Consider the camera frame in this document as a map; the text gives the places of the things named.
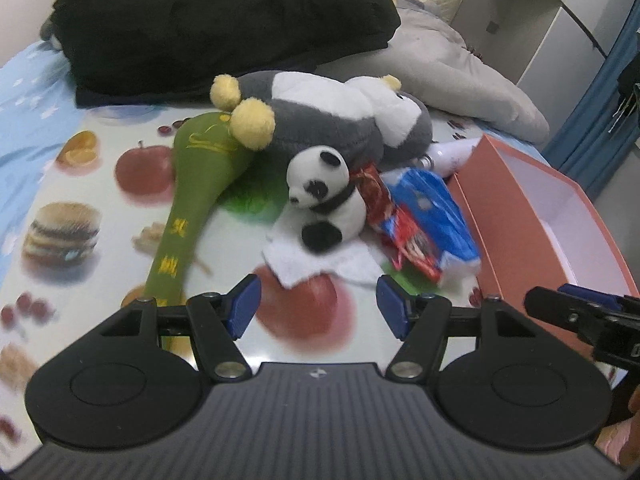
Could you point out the grey quilt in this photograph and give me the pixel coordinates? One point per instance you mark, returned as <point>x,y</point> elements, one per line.
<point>433,63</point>

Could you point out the grey white penguin plush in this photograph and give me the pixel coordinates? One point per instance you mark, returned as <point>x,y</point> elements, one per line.
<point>366,118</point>

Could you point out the green plush massage stick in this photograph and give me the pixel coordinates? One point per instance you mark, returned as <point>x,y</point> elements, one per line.
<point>207,159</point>

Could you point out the blue curtain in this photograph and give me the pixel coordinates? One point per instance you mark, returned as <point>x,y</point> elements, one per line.
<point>604,126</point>

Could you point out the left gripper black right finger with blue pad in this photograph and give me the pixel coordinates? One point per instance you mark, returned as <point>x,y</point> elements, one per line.
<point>425,322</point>

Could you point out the white wardrobe cabinet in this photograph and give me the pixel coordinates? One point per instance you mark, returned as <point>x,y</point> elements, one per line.
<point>506,34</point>

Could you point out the black garment pile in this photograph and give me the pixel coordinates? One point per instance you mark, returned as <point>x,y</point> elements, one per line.
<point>125,52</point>

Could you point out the blue white tissue pack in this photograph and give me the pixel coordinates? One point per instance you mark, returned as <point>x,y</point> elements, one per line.
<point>428,199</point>

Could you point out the pink cardboard box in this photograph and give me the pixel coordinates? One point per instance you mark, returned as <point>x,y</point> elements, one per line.
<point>534,227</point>

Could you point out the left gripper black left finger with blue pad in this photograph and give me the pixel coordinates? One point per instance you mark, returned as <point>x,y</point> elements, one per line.
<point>132,341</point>

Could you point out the light blue bed sheet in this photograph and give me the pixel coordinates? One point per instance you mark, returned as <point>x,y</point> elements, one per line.
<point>55,155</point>

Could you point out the white folded cloth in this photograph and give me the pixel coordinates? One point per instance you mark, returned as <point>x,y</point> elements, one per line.
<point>320,259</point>

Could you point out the red snack wrapper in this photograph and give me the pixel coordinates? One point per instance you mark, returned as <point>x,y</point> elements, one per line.
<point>399,231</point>

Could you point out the white spray bottle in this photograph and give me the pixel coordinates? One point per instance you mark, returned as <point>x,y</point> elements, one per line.
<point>447,158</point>

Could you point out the small panda plush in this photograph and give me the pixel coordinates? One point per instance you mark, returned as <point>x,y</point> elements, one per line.
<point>318,180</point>

